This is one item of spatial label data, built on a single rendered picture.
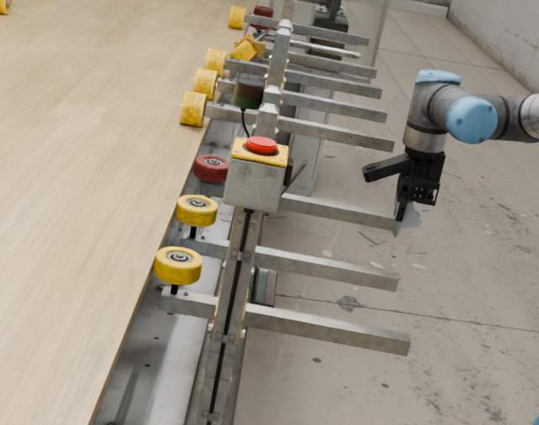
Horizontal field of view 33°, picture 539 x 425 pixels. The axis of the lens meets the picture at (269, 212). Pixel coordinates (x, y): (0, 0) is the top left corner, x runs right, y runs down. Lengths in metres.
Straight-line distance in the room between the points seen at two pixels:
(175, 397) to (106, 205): 0.38
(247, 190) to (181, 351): 0.76
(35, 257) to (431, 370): 1.99
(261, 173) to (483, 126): 0.80
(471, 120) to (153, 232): 0.65
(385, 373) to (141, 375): 1.53
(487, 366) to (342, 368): 0.57
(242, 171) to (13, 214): 0.62
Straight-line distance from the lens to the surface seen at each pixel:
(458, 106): 1.83
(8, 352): 1.27
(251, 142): 1.14
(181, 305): 1.58
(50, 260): 1.51
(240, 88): 1.90
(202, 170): 1.99
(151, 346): 1.85
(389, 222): 2.05
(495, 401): 3.21
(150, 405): 1.68
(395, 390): 3.09
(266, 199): 1.14
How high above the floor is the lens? 1.59
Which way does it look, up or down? 22 degrees down
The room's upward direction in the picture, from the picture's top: 11 degrees clockwise
